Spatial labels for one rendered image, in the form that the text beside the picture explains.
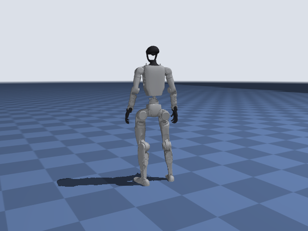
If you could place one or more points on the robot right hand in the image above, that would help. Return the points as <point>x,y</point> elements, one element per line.
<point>175,118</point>

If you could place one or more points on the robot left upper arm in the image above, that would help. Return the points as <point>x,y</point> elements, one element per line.
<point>137,77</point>

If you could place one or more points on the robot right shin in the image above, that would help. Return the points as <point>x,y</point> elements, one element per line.
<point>169,159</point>

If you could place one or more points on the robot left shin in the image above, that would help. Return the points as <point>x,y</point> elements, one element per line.
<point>143,158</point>

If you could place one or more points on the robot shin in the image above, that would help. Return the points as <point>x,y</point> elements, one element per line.
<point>143,158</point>
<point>169,159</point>

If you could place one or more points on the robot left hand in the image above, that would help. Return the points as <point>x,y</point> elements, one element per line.
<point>127,114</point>

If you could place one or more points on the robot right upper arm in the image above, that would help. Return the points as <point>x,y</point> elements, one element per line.
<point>170,80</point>

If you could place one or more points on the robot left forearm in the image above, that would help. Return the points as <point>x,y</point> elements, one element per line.
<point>132,99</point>

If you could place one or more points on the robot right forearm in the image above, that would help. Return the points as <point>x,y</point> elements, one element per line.
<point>173,97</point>

